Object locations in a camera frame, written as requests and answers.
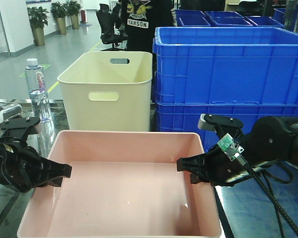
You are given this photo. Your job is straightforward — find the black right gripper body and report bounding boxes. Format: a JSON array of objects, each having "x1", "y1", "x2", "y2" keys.
[{"x1": 201, "y1": 141, "x2": 278, "y2": 186}]

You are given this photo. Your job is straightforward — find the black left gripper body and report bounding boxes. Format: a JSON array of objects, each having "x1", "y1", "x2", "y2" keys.
[{"x1": 0, "y1": 142, "x2": 49, "y2": 192}]

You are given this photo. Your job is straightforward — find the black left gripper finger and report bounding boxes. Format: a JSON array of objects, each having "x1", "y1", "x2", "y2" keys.
[
  {"x1": 41, "y1": 158, "x2": 72, "y2": 178},
  {"x1": 41, "y1": 177, "x2": 63, "y2": 187}
]

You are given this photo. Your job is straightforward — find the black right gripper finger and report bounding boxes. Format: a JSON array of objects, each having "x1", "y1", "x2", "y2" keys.
[
  {"x1": 190, "y1": 174, "x2": 210, "y2": 184},
  {"x1": 176, "y1": 151, "x2": 211, "y2": 174}
]

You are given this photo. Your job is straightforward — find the pink plastic bin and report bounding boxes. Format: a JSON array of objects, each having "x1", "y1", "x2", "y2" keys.
[{"x1": 17, "y1": 130, "x2": 221, "y2": 238}]

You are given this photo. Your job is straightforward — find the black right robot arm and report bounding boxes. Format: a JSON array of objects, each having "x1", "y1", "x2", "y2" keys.
[{"x1": 176, "y1": 114, "x2": 298, "y2": 186}]

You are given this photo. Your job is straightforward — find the green circuit board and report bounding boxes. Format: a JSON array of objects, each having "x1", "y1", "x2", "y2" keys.
[{"x1": 217, "y1": 133, "x2": 246, "y2": 165}]

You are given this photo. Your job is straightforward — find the white handheld device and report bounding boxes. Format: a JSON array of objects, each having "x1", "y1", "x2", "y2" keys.
[{"x1": 0, "y1": 102, "x2": 22, "y2": 124}]

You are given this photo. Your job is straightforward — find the lower blue plastic crate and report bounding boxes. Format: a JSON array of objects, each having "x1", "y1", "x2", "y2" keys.
[{"x1": 156, "y1": 102, "x2": 298, "y2": 151}]

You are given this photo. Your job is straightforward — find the cream plastic basket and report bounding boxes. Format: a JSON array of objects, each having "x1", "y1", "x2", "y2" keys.
[{"x1": 57, "y1": 51, "x2": 152, "y2": 131}]

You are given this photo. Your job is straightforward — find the clear water bottle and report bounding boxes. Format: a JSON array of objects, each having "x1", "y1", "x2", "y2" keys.
[{"x1": 24, "y1": 58, "x2": 52, "y2": 122}]

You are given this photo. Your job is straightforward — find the large blue plastic crate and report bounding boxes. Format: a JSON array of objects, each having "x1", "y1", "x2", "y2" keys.
[{"x1": 153, "y1": 27, "x2": 298, "y2": 105}]

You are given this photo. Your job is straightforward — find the blue crate in background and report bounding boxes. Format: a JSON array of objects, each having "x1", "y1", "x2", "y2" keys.
[{"x1": 176, "y1": 9, "x2": 284, "y2": 28}]

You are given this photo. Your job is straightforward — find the potted plant gold pot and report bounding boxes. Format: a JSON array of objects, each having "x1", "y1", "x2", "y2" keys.
[{"x1": 27, "y1": 6, "x2": 49, "y2": 46}]

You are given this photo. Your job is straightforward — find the person in black jacket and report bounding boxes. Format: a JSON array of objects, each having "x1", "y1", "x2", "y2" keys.
[{"x1": 121, "y1": 0, "x2": 177, "y2": 53}]

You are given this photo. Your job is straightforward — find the black office chair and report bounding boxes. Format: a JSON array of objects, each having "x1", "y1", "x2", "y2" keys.
[{"x1": 96, "y1": 3, "x2": 128, "y2": 51}]

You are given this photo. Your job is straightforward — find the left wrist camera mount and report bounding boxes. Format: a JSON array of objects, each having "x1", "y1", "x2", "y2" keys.
[{"x1": 0, "y1": 117, "x2": 41, "y2": 141}]

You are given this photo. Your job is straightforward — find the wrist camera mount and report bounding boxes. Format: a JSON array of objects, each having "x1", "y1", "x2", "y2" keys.
[
  {"x1": 0, "y1": 117, "x2": 41, "y2": 141},
  {"x1": 198, "y1": 114, "x2": 243, "y2": 137}
]

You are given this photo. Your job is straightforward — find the black braided cable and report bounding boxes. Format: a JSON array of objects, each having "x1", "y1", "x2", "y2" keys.
[{"x1": 237, "y1": 155, "x2": 298, "y2": 238}]

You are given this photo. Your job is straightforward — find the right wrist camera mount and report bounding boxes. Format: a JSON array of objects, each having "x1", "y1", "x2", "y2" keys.
[{"x1": 198, "y1": 114, "x2": 243, "y2": 137}]

